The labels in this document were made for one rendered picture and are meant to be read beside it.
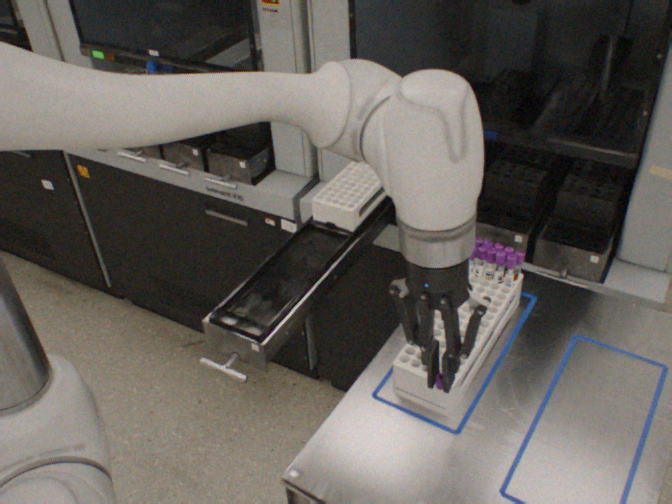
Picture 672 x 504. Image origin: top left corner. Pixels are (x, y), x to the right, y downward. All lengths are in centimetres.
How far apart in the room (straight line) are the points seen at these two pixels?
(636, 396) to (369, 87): 63
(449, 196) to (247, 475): 142
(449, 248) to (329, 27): 86
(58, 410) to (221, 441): 119
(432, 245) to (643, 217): 76
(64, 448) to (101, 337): 157
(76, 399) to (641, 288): 106
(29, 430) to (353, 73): 58
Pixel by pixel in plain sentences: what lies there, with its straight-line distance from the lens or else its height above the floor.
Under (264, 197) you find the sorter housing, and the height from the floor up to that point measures 71.
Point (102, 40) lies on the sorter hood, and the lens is 199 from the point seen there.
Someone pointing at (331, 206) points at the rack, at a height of 86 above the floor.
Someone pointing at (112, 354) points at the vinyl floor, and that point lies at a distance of 243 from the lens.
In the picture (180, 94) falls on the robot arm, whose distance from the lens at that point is 62.
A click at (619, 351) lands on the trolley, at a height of 82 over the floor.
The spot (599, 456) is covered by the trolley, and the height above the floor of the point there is 82.
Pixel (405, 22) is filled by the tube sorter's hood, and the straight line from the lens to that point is 141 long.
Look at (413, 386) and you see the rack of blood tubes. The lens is 103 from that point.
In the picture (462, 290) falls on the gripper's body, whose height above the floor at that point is 110.
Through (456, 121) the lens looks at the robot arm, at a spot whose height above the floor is 132.
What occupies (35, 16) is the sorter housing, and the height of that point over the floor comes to 104.
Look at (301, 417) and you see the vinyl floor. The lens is 209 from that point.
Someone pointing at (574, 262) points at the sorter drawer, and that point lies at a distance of 142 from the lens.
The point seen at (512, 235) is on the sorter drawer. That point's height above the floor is 80.
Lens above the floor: 162
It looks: 37 degrees down
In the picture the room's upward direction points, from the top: 3 degrees counter-clockwise
